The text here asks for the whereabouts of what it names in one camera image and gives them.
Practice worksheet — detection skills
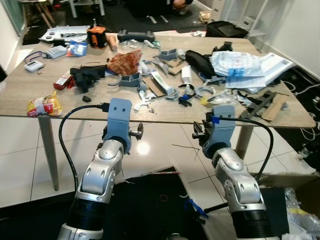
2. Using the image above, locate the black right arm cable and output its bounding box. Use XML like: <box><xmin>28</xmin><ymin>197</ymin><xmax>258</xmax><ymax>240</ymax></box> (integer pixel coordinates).
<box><xmin>233</xmin><ymin>123</ymin><xmax>275</xmax><ymax>182</ymax></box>

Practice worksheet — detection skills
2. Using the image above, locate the black glove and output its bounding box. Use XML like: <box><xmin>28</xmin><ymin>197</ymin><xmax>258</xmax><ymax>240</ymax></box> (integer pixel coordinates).
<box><xmin>69</xmin><ymin>64</ymin><xmax>109</xmax><ymax>94</ymax></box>

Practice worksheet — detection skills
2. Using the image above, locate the yellow red snack bag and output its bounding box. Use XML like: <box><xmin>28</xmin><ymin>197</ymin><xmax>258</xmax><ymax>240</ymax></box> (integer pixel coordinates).
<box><xmin>27</xmin><ymin>91</ymin><xmax>65</xmax><ymax>118</ymax></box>

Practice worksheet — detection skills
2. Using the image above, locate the blue white packet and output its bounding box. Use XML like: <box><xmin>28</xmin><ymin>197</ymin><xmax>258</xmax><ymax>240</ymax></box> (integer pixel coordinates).
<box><xmin>67</xmin><ymin>40</ymin><xmax>89</xmax><ymax>57</ymax></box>

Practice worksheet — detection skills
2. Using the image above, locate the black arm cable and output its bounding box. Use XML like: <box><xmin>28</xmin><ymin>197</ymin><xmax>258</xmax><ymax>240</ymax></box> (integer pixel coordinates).
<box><xmin>58</xmin><ymin>102</ymin><xmax>112</xmax><ymax>192</ymax></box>
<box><xmin>233</xmin><ymin>123</ymin><xmax>275</xmax><ymax>182</ymax></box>

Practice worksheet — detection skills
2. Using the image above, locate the grey printed plastic part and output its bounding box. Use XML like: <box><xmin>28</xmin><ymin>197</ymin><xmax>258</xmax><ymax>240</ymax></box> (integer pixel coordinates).
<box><xmin>119</xmin><ymin>72</ymin><xmax>144</xmax><ymax>90</ymax></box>

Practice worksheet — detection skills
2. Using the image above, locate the grey-blue right wrist camera mount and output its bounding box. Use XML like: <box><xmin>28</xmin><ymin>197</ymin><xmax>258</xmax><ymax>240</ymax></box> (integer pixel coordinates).
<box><xmin>204</xmin><ymin>105</ymin><xmax>237</xmax><ymax>153</ymax></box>

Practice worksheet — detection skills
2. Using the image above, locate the black rail part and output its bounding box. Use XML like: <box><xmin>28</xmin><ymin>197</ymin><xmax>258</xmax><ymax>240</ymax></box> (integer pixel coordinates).
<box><xmin>239</xmin><ymin>89</ymin><xmax>276</xmax><ymax>119</ymax></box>

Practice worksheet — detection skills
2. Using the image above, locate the grey-blue left wrist camera mount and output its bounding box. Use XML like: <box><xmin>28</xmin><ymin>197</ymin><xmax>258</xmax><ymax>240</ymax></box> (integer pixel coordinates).
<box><xmin>106</xmin><ymin>98</ymin><xmax>134</xmax><ymax>152</ymax></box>

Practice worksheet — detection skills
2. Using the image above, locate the clear plastic rubbish bag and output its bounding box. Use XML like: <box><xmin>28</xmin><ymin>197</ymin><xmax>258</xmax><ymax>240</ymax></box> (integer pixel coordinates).
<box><xmin>286</xmin><ymin>199</ymin><xmax>320</xmax><ymax>240</ymax></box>

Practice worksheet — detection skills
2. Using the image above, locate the brown cardboard rubbish box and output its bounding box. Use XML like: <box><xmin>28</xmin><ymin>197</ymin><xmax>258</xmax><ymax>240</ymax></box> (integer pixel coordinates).
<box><xmin>259</xmin><ymin>171</ymin><xmax>320</xmax><ymax>240</ymax></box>

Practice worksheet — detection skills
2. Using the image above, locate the black handheld controller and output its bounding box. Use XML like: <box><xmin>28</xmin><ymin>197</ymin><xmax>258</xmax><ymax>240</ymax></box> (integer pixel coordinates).
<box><xmin>117</xmin><ymin>28</ymin><xmax>156</xmax><ymax>42</ymax></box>

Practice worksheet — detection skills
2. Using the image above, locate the white tube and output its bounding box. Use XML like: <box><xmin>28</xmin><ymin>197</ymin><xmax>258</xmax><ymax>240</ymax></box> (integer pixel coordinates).
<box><xmin>149</xmin><ymin>69</ymin><xmax>174</xmax><ymax>94</ymax></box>

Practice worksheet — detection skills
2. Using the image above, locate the white floor cable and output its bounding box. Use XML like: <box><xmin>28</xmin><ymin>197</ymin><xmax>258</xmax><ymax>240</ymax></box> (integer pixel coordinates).
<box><xmin>278</xmin><ymin>75</ymin><xmax>320</xmax><ymax>147</ymax></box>

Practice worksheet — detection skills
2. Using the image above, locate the white printed plastic bag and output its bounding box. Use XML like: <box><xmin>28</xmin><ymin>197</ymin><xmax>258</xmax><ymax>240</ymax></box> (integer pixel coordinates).
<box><xmin>209</xmin><ymin>49</ymin><xmax>264</xmax><ymax>79</ymax></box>

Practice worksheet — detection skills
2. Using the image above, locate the white calculator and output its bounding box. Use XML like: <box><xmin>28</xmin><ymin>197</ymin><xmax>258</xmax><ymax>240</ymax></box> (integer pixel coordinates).
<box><xmin>45</xmin><ymin>45</ymin><xmax>69</xmax><ymax>59</ymax></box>

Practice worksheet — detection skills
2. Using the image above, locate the light wooden table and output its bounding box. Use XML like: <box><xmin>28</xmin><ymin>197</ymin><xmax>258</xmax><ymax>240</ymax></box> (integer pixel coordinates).
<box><xmin>0</xmin><ymin>32</ymin><xmax>317</xmax><ymax>192</ymax></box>

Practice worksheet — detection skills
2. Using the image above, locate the red patterned crumpled wrapper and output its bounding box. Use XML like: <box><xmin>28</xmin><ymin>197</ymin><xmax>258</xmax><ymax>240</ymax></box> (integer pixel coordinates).
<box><xmin>107</xmin><ymin>48</ymin><xmax>144</xmax><ymax>77</ymax></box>

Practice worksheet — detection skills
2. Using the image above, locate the brown cardboard piece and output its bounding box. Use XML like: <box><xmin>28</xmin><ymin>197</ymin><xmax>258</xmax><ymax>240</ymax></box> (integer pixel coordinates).
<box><xmin>259</xmin><ymin>92</ymin><xmax>289</xmax><ymax>122</ymax></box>

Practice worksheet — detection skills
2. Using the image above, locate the tan cylinder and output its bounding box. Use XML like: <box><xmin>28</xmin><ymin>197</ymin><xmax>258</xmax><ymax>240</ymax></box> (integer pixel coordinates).
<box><xmin>108</xmin><ymin>32</ymin><xmax>120</xmax><ymax>52</ymax></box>

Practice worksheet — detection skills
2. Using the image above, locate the small white digital device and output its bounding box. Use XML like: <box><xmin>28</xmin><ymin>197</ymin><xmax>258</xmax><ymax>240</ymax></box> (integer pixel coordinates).
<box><xmin>23</xmin><ymin>59</ymin><xmax>45</xmax><ymax>74</ymax></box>

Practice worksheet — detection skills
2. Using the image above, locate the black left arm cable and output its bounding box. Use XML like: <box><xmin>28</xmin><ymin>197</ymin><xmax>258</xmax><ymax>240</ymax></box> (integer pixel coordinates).
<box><xmin>58</xmin><ymin>102</ymin><xmax>112</xmax><ymax>192</ymax></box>

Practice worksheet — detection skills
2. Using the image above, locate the white curved plastic part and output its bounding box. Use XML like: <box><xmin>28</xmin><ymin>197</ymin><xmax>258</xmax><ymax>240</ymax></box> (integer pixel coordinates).
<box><xmin>132</xmin><ymin>89</ymin><xmax>156</xmax><ymax>114</ymax></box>

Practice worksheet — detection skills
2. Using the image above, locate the black pouch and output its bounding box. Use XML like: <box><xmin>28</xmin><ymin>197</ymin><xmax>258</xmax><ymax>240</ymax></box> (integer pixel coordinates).
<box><xmin>184</xmin><ymin>49</ymin><xmax>216</xmax><ymax>77</ymax></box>

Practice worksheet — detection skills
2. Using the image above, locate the grey-blue wrist camera mount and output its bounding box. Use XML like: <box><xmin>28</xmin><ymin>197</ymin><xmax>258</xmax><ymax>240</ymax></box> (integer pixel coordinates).
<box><xmin>106</xmin><ymin>98</ymin><xmax>134</xmax><ymax>152</ymax></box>
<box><xmin>204</xmin><ymin>105</ymin><xmax>237</xmax><ymax>153</ymax></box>

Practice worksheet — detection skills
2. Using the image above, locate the orange black tool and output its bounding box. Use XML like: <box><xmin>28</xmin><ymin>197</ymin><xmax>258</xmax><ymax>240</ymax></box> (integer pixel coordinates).
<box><xmin>86</xmin><ymin>24</ymin><xmax>109</xmax><ymax>50</ymax></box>

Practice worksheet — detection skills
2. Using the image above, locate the small red box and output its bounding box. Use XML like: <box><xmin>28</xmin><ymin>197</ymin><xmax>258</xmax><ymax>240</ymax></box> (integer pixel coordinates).
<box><xmin>53</xmin><ymin>72</ymin><xmax>74</xmax><ymax>91</ymax></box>

